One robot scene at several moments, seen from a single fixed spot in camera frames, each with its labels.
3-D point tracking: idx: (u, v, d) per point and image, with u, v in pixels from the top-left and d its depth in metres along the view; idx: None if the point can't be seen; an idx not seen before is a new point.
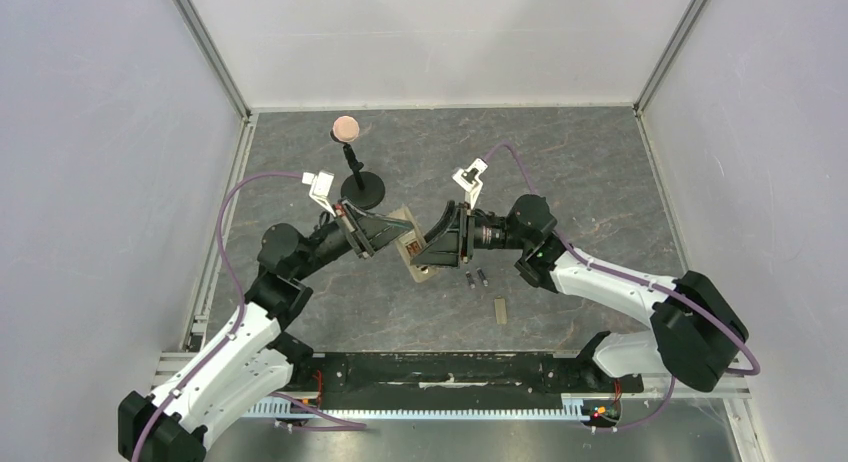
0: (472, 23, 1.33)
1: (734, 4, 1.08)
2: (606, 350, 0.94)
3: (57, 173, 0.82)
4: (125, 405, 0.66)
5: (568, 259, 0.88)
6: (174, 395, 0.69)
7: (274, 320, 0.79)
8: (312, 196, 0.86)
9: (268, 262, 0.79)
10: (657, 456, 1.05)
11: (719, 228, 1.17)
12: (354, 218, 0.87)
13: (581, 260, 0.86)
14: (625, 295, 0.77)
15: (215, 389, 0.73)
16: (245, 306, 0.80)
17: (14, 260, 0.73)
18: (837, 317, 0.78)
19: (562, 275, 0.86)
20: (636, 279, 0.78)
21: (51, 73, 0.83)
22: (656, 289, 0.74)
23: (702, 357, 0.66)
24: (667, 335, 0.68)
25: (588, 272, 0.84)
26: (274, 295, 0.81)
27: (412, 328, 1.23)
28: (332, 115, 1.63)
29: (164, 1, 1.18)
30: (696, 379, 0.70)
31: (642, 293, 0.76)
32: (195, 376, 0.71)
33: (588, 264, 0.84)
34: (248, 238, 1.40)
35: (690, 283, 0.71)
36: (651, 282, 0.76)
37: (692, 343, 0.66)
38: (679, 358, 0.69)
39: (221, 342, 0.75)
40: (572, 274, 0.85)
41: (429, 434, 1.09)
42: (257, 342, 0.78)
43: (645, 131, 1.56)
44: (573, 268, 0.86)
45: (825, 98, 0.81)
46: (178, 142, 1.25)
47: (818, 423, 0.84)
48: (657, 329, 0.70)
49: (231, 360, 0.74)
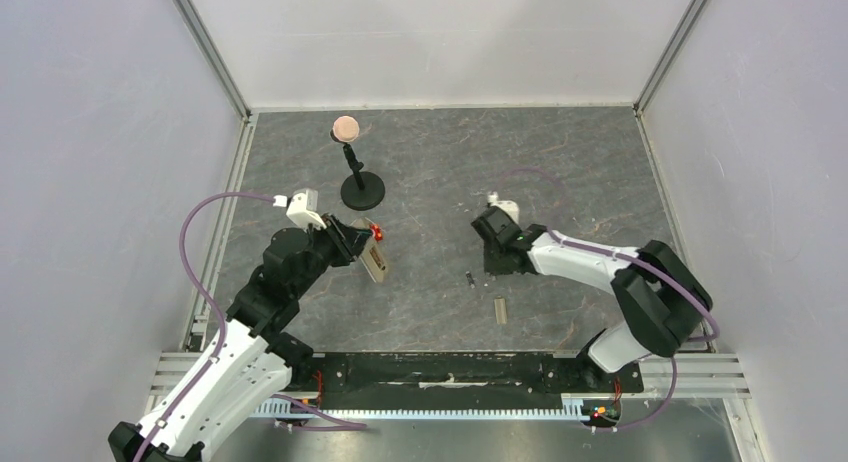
0: (471, 23, 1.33)
1: (734, 4, 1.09)
2: (599, 346, 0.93)
3: (56, 173, 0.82)
4: (116, 435, 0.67)
5: (545, 240, 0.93)
6: (160, 426, 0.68)
7: (258, 337, 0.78)
8: (306, 210, 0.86)
9: (273, 259, 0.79)
10: (658, 457, 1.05)
11: (719, 229, 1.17)
12: (340, 226, 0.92)
13: (556, 240, 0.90)
14: (593, 265, 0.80)
15: (203, 413, 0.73)
16: (227, 325, 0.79)
17: (13, 260, 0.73)
18: (838, 318, 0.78)
19: (538, 254, 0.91)
20: (602, 251, 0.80)
21: (53, 74, 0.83)
22: (619, 258, 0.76)
23: (661, 323, 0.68)
24: (628, 299, 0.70)
25: (560, 249, 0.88)
26: (261, 306, 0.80)
27: (412, 328, 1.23)
28: (333, 115, 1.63)
29: (164, 3, 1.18)
30: (657, 346, 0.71)
31: (606, 262, 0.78)
32: (180, 402, 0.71)
33: (561, 242, 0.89)
34: (248, 238, 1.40)
35: (652, 251, 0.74)
36: (615, 252, 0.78)
37: (650, 307, 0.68)
38: (639, 323, 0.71)
39: (204, 365, 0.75)
40: (548, 251, 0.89)
41: (428, 435, 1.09)
42: (242, 361, 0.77)
43: (645, 131, 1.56)
44: (546, 247, 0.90)
45: (825, 99, 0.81)
46: (178, 143, 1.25)
47: (818, 424, 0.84)
48: (619, 293, 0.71)
49: (215, 385, 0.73)
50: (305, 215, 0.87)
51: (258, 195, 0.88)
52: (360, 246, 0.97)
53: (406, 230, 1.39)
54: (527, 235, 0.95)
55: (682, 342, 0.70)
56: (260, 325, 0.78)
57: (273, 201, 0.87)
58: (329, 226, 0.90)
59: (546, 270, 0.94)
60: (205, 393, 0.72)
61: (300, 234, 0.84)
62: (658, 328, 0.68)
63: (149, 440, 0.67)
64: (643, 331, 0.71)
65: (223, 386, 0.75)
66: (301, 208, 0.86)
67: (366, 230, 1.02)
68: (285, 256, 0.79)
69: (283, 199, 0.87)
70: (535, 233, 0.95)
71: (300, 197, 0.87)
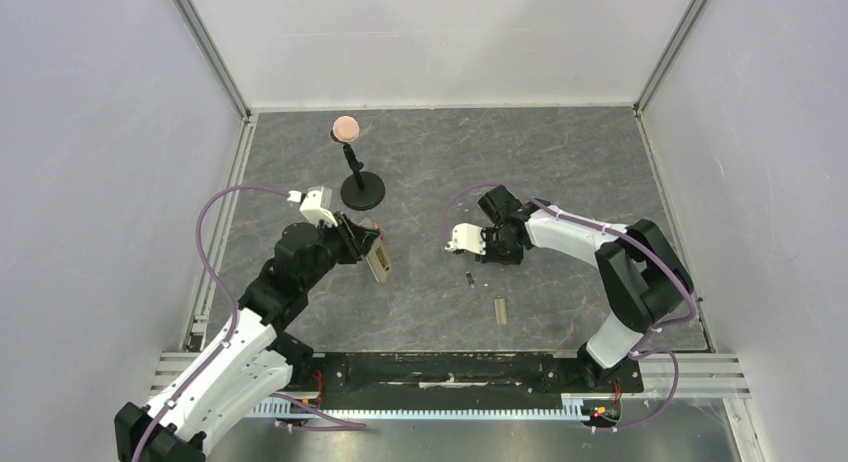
0: (471, 23, 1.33)
1: (734, 3, 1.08)
2: (596, 338, 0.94)
3: (57, 173, 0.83)
4: (123, 416, 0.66)
5: (541, 214, 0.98)
6: (169, 407, 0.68)
7: (269, 326, 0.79)
8: (319, 207, 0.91)
9: (284, 252, 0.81)
10: (657, 457, 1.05)
11: (719, 230, 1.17)
12: (350, 225, 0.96)
13: (552, 214, 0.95)
14: (580, 237, 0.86)
15: (211, 397, 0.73)
16: (239, 313, 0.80)
17: (14, 260, 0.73)
18: (838, 319, 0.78)
19: (533, 225, 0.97)
20: (593, 226, 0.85)
21: (52, 74, 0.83)
22: (608, 232, 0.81)
23: (637, 297, 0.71)
24: (609, 271, 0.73)
25: (555, 222, 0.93)
26: (272, 298, 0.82)
27: (413, 328, 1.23)
28: (332, 115, 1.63)
29: (163, 4, 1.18)
30: (632, 320, 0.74)
31: (595, 236, 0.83)
32: (190, 385, 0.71)
33: (556, 216, 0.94)
34: (248, 238, 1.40)
35: (640, 229, 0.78)
36: (604, 227, 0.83)
37: (628, 279, 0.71)
38: (619, 296, 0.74)
39: (215, 350, 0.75)
40: (543, 224, 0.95)
41: (428, 435, 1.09)
42: (252, 349, 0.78)
43: (645, 131, 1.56)
44: (543, 219, 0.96)
45: (825, 99, 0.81)
46: (178, 141, 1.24)
47: (817, 424, 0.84)
48: (601, 265, 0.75)
49: (225, 369, 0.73)
50: (318, 212, 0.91)
51: (282, 192, 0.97)
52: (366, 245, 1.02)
53: (406, 230, 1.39)
54: (526, 207, 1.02)
55: (656, 318, 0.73)
56: (270, 315, 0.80)
57: (289, 196, 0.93)
58: (340, 224, 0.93)
59: (540, 243, 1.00)
60: (215, 376, 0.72)
61: (310, 229, 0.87)
62: (634, 301, 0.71)
63: (158, 421, 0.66)
64: (621, 302, 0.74)
65: (232, 372, 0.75)
66: (314, 205, 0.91)
67: (372, 229, 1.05)
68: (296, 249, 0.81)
69: (296, 194, 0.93)
70: (533, 208, 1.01)
71: (313, 195, 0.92)
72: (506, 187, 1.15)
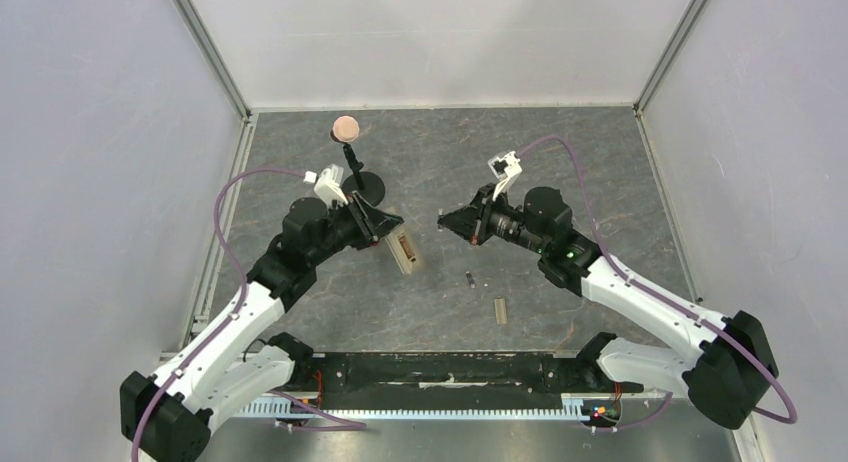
0: (470, 22, 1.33)
1: (735, 3, 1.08)
2: (612, 355, 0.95)
3: (58, 172, 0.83)
4: (130, 384, 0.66)
5: (603, 267, 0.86)
6: (177, 376, 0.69)
7: (277, 299, 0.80)
8: (331, 183, 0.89)
9: (293, 224, 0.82)
10: (658, 457, 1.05)
11: (718, 230, 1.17)
12: (364, 206, 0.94)
13: (620, 274, 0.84)
14: (666, 323, 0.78)
15: (218, 369, 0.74)
16: (249, 285, 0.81)
17: (15, 259, 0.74)
18: (837, 319, 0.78)
19: (596, 285, 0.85)
20: (681, 309, 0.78)
21: (52, 73, 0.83)
22: (705, 326, 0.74)
23: (739, 404, 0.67)
24: (710, 376, 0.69)
25: (627, 287, 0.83)
26: (280, 271, 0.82)
27: (413, 328, 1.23)
28: (332, 115, 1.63)
29: (163, 4, 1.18)
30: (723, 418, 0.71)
31: (689, 327, 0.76)
32: (197, 356, 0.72)
33: (627, 280, 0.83)
34: (248, 238, 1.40)
35: (739, 327, 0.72)
36: (700, 318, 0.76)
37: (734, 391, 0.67)
38: (714, 398, 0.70)
39: (223, 322, 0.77)
40: (610, 287, 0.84)
41: (428, 434, 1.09)
42: (259, 323, 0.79)
43: (645, 131, 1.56)
44: (610, 280, 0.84)
45: (824, 99, 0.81)
46: (178, 141, 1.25)
47: (818, 424, 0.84)
48: (698, 368, 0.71)
49: (232, 339, 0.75)
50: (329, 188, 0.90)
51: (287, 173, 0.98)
52: (385, 230, 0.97)
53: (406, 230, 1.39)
54: (581, 251, 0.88)
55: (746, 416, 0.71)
56: (279, 287, 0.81)
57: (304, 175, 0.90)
58: (351, 202, 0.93)
59: (592, 298, 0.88)
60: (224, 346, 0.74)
61: (318, 203, 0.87)
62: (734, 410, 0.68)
63: (166, 389, 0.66)
64: (714, 404, 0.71)
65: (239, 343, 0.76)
66: (326, 181, 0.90)
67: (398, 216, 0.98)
68: (305, 222, 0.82)
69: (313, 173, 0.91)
70: (588, 249, 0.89)
71: (327, 172, 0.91)
72: (556, 192, 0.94)
